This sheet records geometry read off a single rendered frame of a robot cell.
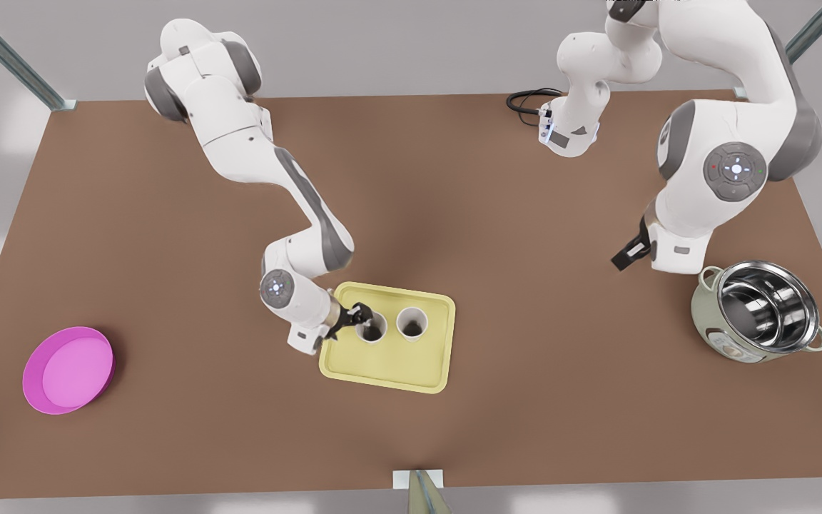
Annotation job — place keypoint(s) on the white IKEA cup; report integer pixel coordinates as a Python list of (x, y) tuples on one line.
[(412, 323), (372, 328)]

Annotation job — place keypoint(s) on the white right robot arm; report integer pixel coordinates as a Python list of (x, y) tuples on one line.
[(240, 135)]

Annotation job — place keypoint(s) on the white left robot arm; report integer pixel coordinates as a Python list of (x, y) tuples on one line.
[(732, 107)]

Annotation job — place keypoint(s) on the yellow rectangular tray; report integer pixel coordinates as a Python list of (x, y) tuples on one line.
[(389, 357)]

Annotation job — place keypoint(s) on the green pot with steel interior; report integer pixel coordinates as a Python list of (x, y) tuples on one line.
[(760, 310)]

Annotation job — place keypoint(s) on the pink round bowl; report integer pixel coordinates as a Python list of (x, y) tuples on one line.
[(68, 369)]

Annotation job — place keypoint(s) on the silver frame post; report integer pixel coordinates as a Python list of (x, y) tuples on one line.
[(8, 53), (814, 25), (425, 492)]

